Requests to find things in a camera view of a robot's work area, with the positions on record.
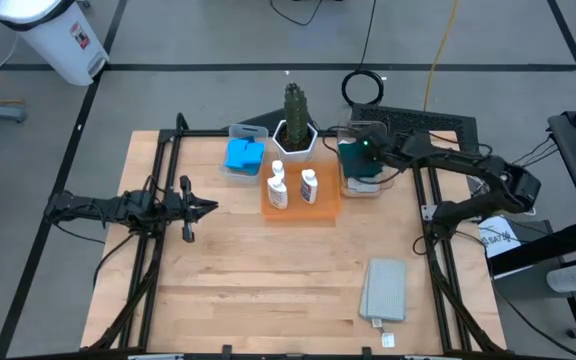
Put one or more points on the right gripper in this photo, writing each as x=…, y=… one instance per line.
x=378, y=145

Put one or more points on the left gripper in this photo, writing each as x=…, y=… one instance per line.
x=173, y=210

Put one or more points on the dark green cloth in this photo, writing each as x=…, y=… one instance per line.
x=358, y=165

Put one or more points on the light blue sponge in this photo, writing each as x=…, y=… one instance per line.
x=248, y=139
x=236, y=154
x=254, y=152

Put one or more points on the orange translucent plastic bin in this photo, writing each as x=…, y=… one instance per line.
x=323, y=210

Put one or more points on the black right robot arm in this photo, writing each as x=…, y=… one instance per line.
x=468, y=162

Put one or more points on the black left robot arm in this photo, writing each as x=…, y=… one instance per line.
x=93, y=209

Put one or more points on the tall clear plastic bin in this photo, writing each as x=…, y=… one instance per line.
x=387, y=182

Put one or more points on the small clear plastic bin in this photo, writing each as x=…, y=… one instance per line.
x=225, y=172

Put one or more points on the black perforated panel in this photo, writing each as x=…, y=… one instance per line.
x=433, y=120

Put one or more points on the green column cactus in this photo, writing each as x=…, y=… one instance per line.
x=296, y=112

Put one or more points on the white printed paper sheet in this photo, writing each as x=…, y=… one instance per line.
x=498, y=237

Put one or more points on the white paper tag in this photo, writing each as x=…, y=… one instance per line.
x=388, y=340

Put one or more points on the white pedal trash can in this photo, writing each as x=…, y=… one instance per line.
x=53, y=40

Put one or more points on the grey roll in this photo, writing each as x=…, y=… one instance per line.
x=568, y=278

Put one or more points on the black aluminium table frame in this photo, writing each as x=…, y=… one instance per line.
x=203, y=133

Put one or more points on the silver mounting bracket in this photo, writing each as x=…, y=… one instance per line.
x=429, y=211

